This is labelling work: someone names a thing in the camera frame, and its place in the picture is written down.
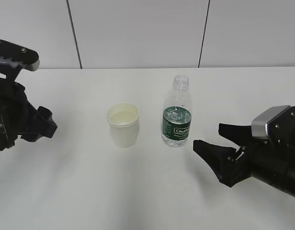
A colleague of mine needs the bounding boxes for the clear water bottle green label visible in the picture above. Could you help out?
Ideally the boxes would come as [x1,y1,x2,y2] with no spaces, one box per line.
[161,75,193,148]

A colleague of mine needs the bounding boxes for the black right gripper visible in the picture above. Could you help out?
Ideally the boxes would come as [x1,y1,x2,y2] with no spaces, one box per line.
[193,106,295,187]

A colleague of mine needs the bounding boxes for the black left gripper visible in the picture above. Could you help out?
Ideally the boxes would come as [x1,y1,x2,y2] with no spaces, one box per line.
[0,64,57,151]

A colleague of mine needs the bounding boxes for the white paper cup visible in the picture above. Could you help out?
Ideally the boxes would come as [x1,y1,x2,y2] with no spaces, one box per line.
[106,103,140,148]

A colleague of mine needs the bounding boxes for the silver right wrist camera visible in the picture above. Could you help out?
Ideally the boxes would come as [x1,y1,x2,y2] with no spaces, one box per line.
[251,105,291,139]

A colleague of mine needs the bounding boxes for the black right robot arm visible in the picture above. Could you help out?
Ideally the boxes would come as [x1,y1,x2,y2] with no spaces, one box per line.
[193,105,295,197]

